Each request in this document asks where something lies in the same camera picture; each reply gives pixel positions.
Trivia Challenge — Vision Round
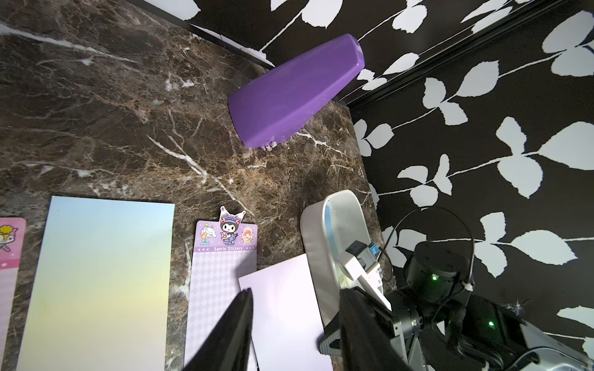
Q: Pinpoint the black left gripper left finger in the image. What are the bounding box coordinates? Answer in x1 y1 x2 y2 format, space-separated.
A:
183 288 254 371

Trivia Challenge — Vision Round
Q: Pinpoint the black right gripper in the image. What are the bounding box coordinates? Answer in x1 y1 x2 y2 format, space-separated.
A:
318 296 423 359

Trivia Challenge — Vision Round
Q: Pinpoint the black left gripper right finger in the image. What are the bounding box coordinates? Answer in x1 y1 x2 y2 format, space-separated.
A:
339 289 409 370

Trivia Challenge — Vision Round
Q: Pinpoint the plain lilac sticker sheet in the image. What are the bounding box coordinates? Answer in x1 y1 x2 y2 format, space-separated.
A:
239 254 333 370

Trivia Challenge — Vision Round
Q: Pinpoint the lilac checked sticker sheet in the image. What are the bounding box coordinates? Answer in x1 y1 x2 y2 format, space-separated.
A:
184 207 258 366

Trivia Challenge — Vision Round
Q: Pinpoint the white plastic storage box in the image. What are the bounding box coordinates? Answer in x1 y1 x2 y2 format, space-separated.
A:
300 190 391 326

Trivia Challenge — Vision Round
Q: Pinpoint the purple sticker sheet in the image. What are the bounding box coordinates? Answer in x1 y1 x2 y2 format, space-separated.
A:
17 196 175 370

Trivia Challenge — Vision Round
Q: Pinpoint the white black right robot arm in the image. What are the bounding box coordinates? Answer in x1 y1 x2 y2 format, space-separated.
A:
317 241 593 370

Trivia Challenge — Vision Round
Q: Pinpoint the purple plastic object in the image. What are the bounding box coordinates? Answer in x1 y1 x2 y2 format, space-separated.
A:
228 34 365 148

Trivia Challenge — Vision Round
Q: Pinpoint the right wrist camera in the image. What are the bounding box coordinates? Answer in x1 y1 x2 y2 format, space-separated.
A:
337 241 392 311

